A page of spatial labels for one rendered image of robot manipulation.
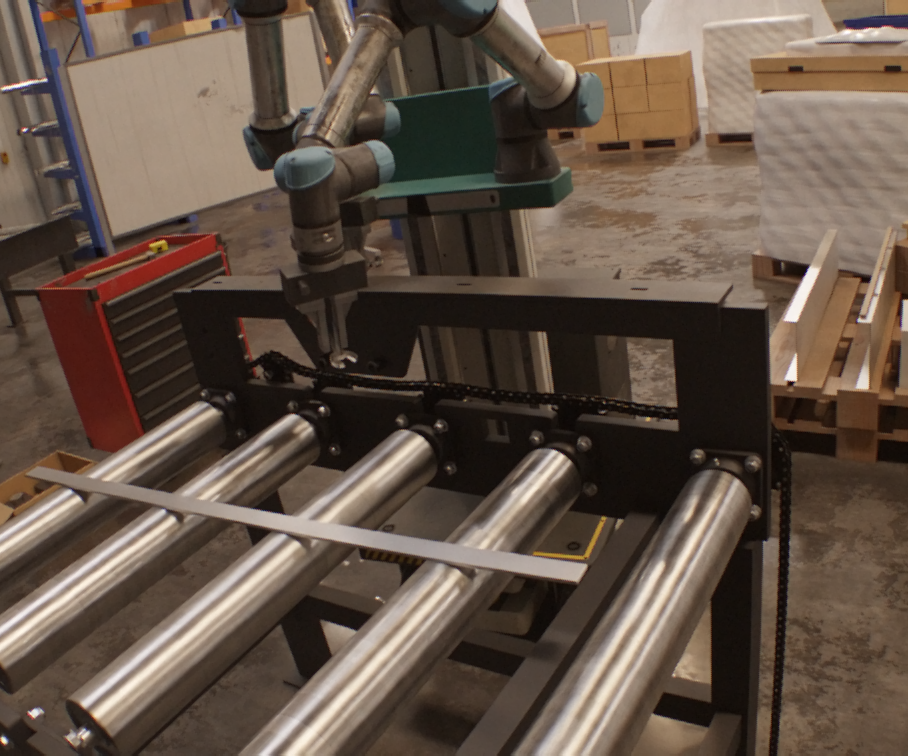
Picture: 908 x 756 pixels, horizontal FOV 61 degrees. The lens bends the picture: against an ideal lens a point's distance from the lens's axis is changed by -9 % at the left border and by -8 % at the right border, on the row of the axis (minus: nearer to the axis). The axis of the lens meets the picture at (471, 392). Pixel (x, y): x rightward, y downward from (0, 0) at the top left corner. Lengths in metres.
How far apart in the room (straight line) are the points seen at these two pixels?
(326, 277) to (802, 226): 3.74
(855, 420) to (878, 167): 1.76
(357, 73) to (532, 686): 1.03
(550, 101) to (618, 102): 7.97
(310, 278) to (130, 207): 4.74
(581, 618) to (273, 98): 1.33
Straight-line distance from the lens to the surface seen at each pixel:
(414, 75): 2.19
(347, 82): 1.50
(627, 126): 9.73
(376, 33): 1.56
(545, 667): 1.20
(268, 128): 2.02
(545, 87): 1.73
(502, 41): 1.62
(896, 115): 4.39
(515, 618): 2.34
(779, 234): 4.88
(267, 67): 1.97
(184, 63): 6.12
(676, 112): 9.57
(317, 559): 1.36
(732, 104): 9.56
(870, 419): 3.05
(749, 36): 9.43
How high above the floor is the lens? 1.60
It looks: 24 degrees down
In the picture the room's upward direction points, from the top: 10 degrees counter-clockwise
